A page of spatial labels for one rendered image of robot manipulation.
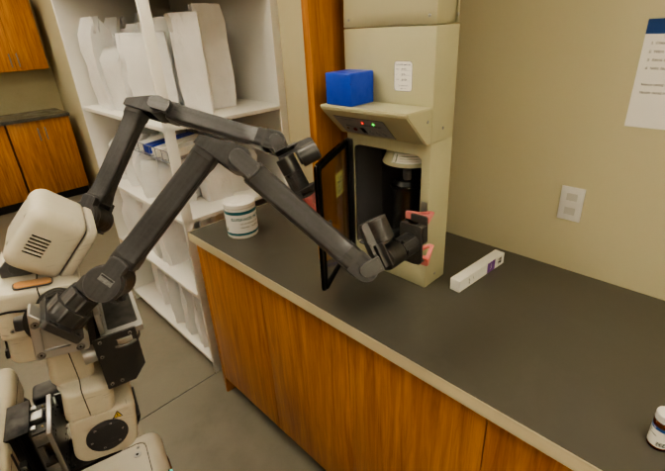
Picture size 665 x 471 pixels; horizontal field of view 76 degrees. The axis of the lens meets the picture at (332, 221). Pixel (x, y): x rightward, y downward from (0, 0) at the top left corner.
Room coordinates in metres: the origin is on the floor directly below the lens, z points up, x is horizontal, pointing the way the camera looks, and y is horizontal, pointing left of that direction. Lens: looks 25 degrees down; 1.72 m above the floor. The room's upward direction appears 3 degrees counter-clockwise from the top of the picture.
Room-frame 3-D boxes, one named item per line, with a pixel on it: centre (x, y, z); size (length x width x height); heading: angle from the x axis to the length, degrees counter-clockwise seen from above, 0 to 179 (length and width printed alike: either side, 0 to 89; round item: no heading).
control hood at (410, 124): (1.24, -0.13, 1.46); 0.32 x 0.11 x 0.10; 44
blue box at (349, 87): (1.30, -0.07, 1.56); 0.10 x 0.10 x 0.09; 44
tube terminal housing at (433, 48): (1.36, -0.26, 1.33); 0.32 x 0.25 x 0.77; 44
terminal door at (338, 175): (1.23, -0.01, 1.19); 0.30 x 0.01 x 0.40; 161
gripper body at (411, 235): (0.94, -0.18, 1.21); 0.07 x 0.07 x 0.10; 44
